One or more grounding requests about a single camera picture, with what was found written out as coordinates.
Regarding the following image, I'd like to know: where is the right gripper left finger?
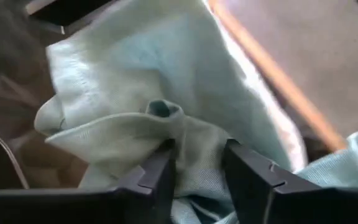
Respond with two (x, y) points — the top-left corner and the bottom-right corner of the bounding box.
(116, 139), (177, 224)

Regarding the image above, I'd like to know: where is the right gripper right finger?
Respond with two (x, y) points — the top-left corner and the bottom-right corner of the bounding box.
(223, 139), (322, 224)

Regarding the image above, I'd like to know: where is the light blue towel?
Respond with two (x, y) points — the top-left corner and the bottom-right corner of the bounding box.
(34, 0), (358, 224)

